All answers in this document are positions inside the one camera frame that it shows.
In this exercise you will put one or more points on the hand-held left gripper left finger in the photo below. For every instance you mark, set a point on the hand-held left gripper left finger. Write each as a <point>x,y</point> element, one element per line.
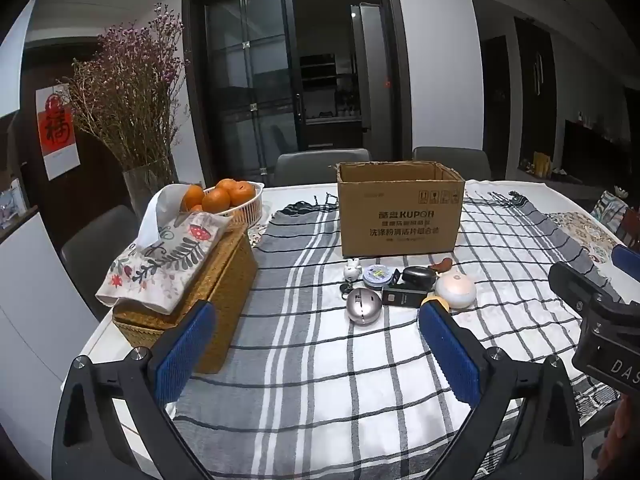
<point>185,350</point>

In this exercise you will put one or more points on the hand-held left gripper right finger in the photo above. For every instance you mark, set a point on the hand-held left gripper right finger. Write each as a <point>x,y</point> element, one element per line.
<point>450,355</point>

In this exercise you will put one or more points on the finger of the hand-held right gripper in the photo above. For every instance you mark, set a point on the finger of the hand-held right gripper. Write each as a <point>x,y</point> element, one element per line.
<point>580,282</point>
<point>626,257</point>

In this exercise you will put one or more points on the yellow round object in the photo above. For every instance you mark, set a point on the yellow round object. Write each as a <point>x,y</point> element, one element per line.
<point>434,301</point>

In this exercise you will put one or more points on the round white lamp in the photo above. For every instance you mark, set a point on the round white lamp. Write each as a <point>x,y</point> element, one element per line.
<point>455,290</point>

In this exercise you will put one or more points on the small black box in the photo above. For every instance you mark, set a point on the small black box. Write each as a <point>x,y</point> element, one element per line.
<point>400,297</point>

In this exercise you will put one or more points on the black computer mouse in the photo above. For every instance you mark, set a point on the black computer mouse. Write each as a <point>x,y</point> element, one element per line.
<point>419,276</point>

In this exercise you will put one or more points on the red-brown curved piece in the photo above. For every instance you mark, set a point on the red-brown curved piece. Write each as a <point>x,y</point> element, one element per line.
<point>443,264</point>

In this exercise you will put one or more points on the silver round case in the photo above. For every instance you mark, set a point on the silver round case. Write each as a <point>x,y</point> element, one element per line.
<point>362,307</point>

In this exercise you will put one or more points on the round metal tin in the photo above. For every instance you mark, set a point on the round metal tin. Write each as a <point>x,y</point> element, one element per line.
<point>377,276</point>

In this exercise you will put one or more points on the black key fob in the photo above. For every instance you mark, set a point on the black key fob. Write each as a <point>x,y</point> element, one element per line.
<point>345,288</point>

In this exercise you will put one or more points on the white cat figurine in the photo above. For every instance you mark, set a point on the white cat figurine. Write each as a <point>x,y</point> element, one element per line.
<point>351,271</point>

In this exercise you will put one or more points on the brown cardboard box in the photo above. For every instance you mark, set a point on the brown cardboard box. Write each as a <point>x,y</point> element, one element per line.
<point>400,220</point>

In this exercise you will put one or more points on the person's right hand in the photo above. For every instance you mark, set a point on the person's right hand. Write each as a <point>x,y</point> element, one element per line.
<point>627,440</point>

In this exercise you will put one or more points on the striped cushion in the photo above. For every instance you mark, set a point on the striped cushion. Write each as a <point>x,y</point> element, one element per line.
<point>607,210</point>

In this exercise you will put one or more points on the patterned tablecloth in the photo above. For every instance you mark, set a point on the patterned tablecloth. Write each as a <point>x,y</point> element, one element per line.
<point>580,230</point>

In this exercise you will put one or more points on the woven wicker storage box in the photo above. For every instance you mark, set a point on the woven wicker storage box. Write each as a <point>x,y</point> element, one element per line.
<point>220,280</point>

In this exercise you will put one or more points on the low grey cabinet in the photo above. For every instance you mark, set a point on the low grey cabinet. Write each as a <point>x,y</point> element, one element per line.
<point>575,187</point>

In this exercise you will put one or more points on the floral fabric tissue cover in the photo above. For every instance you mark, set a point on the floral fabric tissue cover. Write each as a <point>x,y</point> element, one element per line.
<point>165,260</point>

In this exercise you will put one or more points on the black television cabinet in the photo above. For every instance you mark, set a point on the black television cabinet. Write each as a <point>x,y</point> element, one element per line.
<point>595,155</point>

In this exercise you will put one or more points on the grey white plaid cloth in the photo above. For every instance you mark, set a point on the grey white plaid cloth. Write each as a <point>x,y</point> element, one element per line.
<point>310,360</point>

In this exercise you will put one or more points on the yellow bag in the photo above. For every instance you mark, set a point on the yellow bag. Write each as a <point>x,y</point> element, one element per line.
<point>542,162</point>

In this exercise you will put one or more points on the dark grey dining chair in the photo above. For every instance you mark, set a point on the dark grey dining chair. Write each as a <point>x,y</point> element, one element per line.
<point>95,255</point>

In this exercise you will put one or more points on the white tissue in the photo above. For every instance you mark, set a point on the white tissue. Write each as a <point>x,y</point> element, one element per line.
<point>160,210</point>

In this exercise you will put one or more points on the white plastic fruit basket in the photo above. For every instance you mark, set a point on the white plastic fruit basket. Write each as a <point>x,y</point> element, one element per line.
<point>247,210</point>

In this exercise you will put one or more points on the glass vase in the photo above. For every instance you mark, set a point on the glass vase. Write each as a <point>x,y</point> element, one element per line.
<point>145,185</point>

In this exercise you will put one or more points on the dark wooden door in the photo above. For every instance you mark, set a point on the dark wooden door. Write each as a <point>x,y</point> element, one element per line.
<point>535,85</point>

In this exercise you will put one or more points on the dried purple flowers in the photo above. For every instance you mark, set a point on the dried purple flowers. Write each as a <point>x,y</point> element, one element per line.
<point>130,85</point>

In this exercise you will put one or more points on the glass sliding door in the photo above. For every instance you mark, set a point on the glass sliding door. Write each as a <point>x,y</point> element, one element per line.
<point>240,85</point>

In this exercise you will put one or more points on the grey refrigerator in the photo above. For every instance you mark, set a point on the grey refrigerator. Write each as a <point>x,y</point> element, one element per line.
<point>372,70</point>

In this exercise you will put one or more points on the red wall calendar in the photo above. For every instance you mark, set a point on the red wall calendar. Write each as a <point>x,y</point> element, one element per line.
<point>57,130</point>

